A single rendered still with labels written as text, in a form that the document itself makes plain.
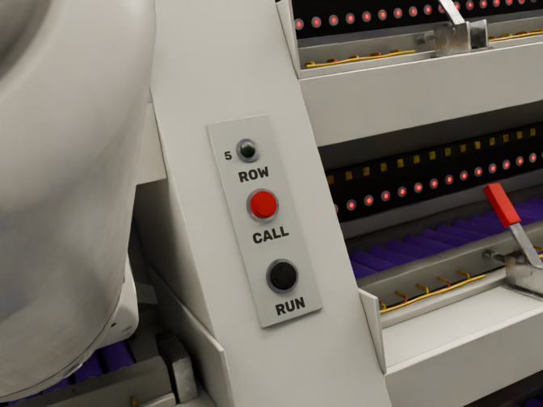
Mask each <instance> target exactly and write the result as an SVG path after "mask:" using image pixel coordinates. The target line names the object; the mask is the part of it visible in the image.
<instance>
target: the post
mask: <svg viewBox="0 0 543 407"><path fill-rule="evenodd" d="M155 9H156V23H157V31H156V39H155V45H154V58H153V64H152V71H151V77H150V84H149V88H150V92H151V96H152V100H153V101H152V102H151V103H153V105H154V113H155V117H156V121H157V126H158V134H159V138H160V142H161V146H162V154H163V158H164V163H165V167H166V175H167V178H166V179H162V180H158V181H154V182H150V183H142V184H138V185H136V191H135V197H134V204H133V218H134V221H135V225H136V228H137V234H138V237H139V241H140V244H141V249H142V253H143V256H144V260H145V265H146V269H147V272H148V276H149V281H150V284H151V286H152V283H151V279H150V275H149V268H148V266H152V267H153V268H154V269H155V270H156V271H157V272H158V273H159V274H160V276H161V277H162V278H163V279H164V280H165V282H166V283H167V284H168V285H169V286H170V288H171V289H172V290H173V291H174V292H175V294H176V295H177V296H178V297H179V298H180V299H181V301H182V302H184V303H185V305H186V306H187V307H188V308H189V309H190V310H191V312H192V313H193V314H194V315H195V316H196V318H197V319H198V320H199V321H200V322H201V324H202V325H203V326H204V327H205V328H206V330H207V331H208V332H209V333H210V334H211V335H212V336H213V337H214V338H215V339H216V340H217V342H218V343H219V344H220V345H221V347H222V348H223V349H224V350H225V356H226V360H227V365H228V369H229V377H230V382H231V387H232V391H233V396H234V404H235V407H392V405H391V402H390V399H389V394H388V391H387V388H386V385H385V380H384V377H383V374H382V371H381V366H380V363H379V360H378V357H377V353H376V349H375V346H374V343H373V338H372V335H371V332H370V329H369V326H368V321H367V318H366V315H365V312H364V307H363V305H362V301H361V298H360V294H359V290H358V287H357V284H356V279H355V276H354V273H353V270H352V267H351V262H350V259H349V256H348V253H347V248H346V246H345V242H344V239H343V235H342V231H341V228H340V225H339V220H338V217H337V214H336V211H335V206H334V204H333V200H332V198H331V194H330V189H329V187H328V183H327V180H326V176H325V172H324V169H323V166H322V161H321V158H320V155H319V152H318V147H317V145H316V141H315V139H314V134H313V130H312V128H311V124H310V121H309V117H308V113H307V110H306V107H305V103H304V99H303V97H302V93H301V88H300V86H299V82H298V80H297V75H296V71H295V69H294V65H293V60H292V58H291V54H290V51H289V49H288V44H287V40H286V38H285V34H284V29H283V27H282V23H281V21H280V16H279V12H278V10H277V6H276V2H275V0H155ZM264 114H269V117H270V120H271V125H272V128H273V131H274V134H275V138H276V143H277V145H278V149H279V151H280V156H281V160H282V162H283V166H284V171H285V174H286V177H287V180H288V185H289V188H290V191H291V195H292V198H293V202H294V206H295V209H296V212H297V217H298V220H299V223H300V226H301V231H302V234H303V238H304V240H305V245H306V249H307V251H308V255H309V260H310V263H311V266H312V269H313V272H314V277H315V280H316V283H317V286H318V291H319V295H320V297H321V301H322V306H323V308H321V309H319V310H316V311H313V312H311V313H306V314H304V315H301V316H299V317H294V318H292V319H289V320H287V321H282V322H280V323H277V324H274V325H270V326H268V327H265V328H261V325H260V322H259V317H258V313H257V310H256V307H255V302H254V299H253V296H252V292H251V289H250V284H249V281H248V278H247V274H246V269H245V266H244V263H243V260H242V254H241V251H240V248H239V244H238V239H237V236H236V233H235V230H234V225H233V221H232V218H231V215H230V212H229V207H228V204H227V200H226V197H225V192H224V188H223V186H222V182H221V177H220V174H219V170H218V168H217V162H216V159H215V156H214V152H213V147H212V144H211V141H210V138H209V134H208V129H207V126H206V125H207V124H213V123H218V122H222V121H227V120H235V119H241V118H246V117H251V116H255V115H264Z"/></svg>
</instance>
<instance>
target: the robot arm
mask: <svg viewBox="0 0 543 407"><path fill-rule="evenodd" d="M156 31H157V23H156V9H155V0H0V403H2V402H8V401H16V400H18V399H21V398H24V397H28V396H30V395H34V394H37V393H38V392H41V391H43V390H45V389H46V388H49V387H51V386H53V385H54V384H57V383H58V382H60V381H61V380H63V379H64V378H67V377H68V376H70V375H72V374H73V373H74V372H75V371H77V370H78V369H79V368H80V367H81V366H82V364H83V363H84V362H85V361H87V360H88V359H89V358H90V357H91V355H92V354H93V353H94V352H95V350H97V349H99V348H101V347H104V346H108V345H111V344H113V343H116V342H119V341H122V340H124V339H126V338H129V337H130V336H131V335H132V334H133V333H134V331H135V330H136V328H137V326H138V321H139V316H138V314H139V313H143V312H145V311H147V310H150V309H152V308H155V307H157V306H158V300H157V297H156V294H155V291H154V286H151V285H146V284H142V283H134V280H133V273H132V268H131V265H130V261H129V257H128V240H129V234H130V228H131V221H132V215H133V204H134V197H135V191H136V185H137V174H138V167H139V161H140V155H141V143H142V137H143V131H144V125H145V113H146V107H147V101H148V95H149V84H150V77H151V71H152V64H153V58H154V45H155V39H156Z"/></svg>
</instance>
